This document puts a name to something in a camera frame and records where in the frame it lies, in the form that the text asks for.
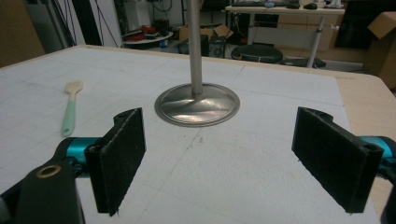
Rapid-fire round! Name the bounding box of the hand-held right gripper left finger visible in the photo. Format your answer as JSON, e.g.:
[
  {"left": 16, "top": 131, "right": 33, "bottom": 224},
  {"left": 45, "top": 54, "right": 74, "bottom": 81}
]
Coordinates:
[{"left": 84, "top": 106, "right": 147, "bottom": 217}]

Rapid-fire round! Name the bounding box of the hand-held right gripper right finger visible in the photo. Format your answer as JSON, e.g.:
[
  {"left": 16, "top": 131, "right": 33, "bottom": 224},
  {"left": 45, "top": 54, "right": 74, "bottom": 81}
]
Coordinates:
[{"left": 291, "top": 106, "right": 385, "bottom": 215}]

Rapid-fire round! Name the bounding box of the green handled pastry brush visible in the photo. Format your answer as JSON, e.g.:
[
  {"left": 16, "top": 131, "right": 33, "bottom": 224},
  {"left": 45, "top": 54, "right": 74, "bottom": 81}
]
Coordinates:
[{"left": 61, "top": 79, "right": 84, "bottom": 138}]

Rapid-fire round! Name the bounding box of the metal hook rack stand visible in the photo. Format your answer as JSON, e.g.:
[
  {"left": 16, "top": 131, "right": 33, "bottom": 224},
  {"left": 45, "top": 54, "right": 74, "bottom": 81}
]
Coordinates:
[{"left": 154, "top": 0, "right": 241, "bottom": 128}]

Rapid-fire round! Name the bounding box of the white foam mat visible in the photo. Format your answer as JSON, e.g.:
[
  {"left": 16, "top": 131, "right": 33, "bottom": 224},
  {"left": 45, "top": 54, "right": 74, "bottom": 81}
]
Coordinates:
[{"left": 0, "top": 46, "right": 382, "bottom": 224}]

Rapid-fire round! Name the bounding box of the black flat object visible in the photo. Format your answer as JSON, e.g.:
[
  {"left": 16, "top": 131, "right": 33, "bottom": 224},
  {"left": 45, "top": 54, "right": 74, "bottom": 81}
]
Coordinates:
[{"left": 279, "top": 57, "right": 327, "bottom": 69}]

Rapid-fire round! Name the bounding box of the large open cardboard box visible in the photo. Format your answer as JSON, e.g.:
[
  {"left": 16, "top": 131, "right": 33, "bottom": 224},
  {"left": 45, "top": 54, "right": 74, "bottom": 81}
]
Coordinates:
[{"left": 363, "top": 11, "right": 396, "bottom": 90}]

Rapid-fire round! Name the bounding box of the round white table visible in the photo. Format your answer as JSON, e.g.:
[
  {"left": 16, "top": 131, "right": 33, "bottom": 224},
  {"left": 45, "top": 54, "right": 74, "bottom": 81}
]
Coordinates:
[{"left": 122, "top": 31, "right": 174, "bottom": 47}]

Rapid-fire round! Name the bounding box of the black round stool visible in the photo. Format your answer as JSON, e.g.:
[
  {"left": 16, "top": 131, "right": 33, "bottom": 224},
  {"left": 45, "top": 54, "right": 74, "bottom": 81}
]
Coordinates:
[{"left": 231, "top": 43, "right": 284, "bottom": 64}]

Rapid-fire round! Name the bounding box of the black computer tower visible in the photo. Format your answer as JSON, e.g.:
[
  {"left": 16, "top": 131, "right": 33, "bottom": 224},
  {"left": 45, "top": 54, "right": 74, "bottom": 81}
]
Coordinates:
[{"left": 208, "top": 36, "right": 230, "bottom": 59}]

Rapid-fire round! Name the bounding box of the light desk with metal legs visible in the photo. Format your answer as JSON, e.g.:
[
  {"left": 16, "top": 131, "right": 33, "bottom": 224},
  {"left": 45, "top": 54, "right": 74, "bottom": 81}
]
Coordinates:
[{"left": 224, "top": 4, "right": 346, "bottom": 69}]

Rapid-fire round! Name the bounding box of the brown board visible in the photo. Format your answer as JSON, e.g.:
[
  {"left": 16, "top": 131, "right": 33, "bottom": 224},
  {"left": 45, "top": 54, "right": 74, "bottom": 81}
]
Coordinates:
[{"left": 0, "top": 0, "right": 47, "bottom": 68}]

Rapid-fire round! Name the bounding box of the small open cardboard box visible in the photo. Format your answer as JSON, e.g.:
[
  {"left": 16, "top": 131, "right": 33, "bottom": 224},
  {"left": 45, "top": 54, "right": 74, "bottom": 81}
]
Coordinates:
[{"left": 178, "top": 23, "right": 234, "bottom": 42}]

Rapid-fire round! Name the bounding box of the black keyboard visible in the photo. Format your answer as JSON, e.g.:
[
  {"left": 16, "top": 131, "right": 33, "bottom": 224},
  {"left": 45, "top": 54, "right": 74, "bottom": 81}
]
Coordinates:
[{"left": 231, "top": 1, "right": 266, "bottom": 8}]

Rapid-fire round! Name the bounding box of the red cable coil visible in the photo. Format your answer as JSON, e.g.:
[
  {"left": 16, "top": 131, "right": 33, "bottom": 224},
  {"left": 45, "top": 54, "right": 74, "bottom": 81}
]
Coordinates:
[{"left": 125, "top": 24, "right": 157, "bottom": 42}]

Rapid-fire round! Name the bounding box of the black frame post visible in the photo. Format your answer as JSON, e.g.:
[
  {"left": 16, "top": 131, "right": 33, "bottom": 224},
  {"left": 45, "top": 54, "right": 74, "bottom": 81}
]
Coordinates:
[{"left": 72, "top": 0, "right": 104, "bottom": 47}]

